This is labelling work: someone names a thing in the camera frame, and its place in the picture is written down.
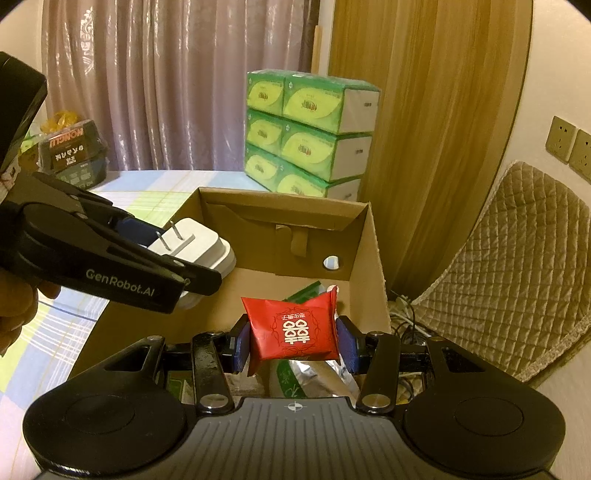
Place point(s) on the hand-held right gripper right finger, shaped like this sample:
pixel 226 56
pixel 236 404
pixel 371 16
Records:
pixel 346 346

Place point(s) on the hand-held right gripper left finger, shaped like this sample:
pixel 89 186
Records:
pixel 241 346

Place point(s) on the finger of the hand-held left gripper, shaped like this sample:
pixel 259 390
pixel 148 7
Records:
pixel 134 230
pixel 198 279

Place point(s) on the white power adapter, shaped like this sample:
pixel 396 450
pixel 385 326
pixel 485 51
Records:
pixel 207 244

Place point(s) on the silver foil pouch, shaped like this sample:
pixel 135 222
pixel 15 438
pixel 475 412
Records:
pixel 323 378

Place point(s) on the red candy packet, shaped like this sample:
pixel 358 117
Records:
pixel 291 332

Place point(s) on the brown cardboard box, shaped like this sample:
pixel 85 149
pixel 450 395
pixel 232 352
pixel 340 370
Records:
pixel 277 221

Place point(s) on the dark green plastic container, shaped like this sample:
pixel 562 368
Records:
pixel 74 161

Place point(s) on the person's left hand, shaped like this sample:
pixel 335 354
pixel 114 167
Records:
pixel 16 314

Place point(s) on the single green tissue pack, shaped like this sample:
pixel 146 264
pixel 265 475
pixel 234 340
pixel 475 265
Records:
pixel 30 147

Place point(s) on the yellow plastic bag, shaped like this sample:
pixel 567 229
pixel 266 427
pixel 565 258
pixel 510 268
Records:
pixel 57 121

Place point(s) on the checkered tablecloth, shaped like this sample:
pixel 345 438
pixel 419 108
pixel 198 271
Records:
pixel 27 406

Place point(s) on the mauve curtain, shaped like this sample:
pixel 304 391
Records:
pixel 161 69

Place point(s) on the stack of green tissue packs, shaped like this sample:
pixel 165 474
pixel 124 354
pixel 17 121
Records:
pixel 304 138

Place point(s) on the chair with quilted cover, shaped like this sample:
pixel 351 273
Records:
pixel 508 258

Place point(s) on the brown wooden door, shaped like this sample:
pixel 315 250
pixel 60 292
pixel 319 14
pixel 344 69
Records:
pixel 438 115

